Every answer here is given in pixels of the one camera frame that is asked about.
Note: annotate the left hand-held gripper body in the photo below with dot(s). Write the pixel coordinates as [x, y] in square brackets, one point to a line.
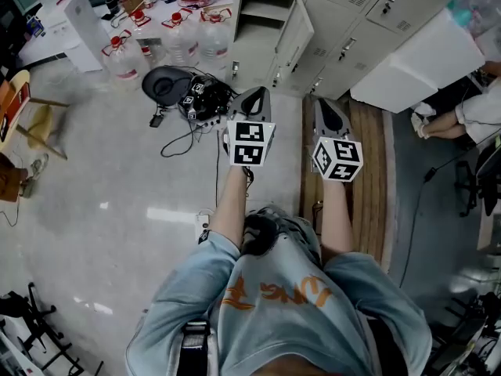
[250, 143]

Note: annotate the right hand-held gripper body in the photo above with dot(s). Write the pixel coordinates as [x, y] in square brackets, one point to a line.
[338, 159]

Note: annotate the grey metal locker door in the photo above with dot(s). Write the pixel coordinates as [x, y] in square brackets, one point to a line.
[294, 41]

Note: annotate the person's right forearm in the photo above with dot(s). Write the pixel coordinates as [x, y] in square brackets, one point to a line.
[336, 218]

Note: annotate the person's left forearm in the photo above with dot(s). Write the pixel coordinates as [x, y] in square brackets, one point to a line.
[229, 206]

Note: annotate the grey metal locker cabinet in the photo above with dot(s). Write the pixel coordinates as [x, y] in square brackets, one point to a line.
[352, 26]

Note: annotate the wooden pallet board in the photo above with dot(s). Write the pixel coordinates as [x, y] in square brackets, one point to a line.
[372, 178]

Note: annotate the black headset device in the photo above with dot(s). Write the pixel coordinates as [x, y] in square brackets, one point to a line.
[209, 100]

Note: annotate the person's jeans legs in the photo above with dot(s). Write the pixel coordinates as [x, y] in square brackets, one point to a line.
[293, 229]

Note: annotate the person's black shoe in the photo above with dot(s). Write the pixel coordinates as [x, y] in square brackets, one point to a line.
[258, 235]

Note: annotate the white power strip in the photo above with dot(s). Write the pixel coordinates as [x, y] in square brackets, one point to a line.
[202, 223]

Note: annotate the black power adapter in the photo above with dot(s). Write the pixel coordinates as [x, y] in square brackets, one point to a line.
[156, 121]

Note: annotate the black round hat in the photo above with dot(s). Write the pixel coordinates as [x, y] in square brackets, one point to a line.
[166, 84]

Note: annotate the clear water jug red cap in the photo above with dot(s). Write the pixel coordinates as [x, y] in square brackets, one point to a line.
[150, 37]
[124, 63]
[214, 37]
[181, 39]

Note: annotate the black office chair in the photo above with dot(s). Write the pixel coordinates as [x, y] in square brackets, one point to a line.
[475, 182]

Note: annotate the person's light blue shirt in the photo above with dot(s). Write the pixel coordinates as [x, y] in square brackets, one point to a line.
[282, 319]

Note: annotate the white table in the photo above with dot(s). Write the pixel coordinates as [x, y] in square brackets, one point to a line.
[74, 30]

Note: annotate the wooden stool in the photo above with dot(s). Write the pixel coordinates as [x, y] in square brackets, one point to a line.
[41, 121]

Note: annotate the round wooden table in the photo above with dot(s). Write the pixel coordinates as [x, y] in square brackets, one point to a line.
[11, 108]

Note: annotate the black metal stand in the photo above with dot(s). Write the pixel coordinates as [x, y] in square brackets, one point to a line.
[35, 327]

